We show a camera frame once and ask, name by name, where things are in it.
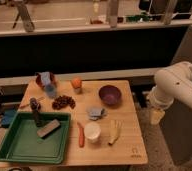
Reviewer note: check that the orange carrot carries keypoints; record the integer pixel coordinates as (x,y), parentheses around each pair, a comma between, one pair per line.
(81,135)

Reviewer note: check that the orange fruit on cup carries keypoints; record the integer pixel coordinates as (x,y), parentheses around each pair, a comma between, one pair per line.
(77,85)

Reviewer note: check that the grey rectangular block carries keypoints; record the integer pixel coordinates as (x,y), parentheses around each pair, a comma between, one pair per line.
(48,128)

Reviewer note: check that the wooden table board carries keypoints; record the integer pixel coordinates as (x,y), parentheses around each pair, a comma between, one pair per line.
(129,149)

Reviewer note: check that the purple bowl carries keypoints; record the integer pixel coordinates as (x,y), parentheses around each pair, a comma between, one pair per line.
(110,95)

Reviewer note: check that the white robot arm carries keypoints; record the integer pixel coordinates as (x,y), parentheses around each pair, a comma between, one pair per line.
(172,82)

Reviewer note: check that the blue box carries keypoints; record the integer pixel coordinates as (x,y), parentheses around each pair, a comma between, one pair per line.
(7,118)

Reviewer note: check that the white cup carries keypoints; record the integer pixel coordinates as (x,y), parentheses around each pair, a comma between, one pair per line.
(92,131)

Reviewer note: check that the green plastic tray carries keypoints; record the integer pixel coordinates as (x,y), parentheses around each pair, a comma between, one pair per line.
(21,143)

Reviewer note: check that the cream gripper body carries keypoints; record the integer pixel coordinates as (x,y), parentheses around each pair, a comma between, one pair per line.
(156,115)

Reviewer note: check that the bunch of dark grapes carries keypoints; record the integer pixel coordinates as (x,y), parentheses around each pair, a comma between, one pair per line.
(62,102)

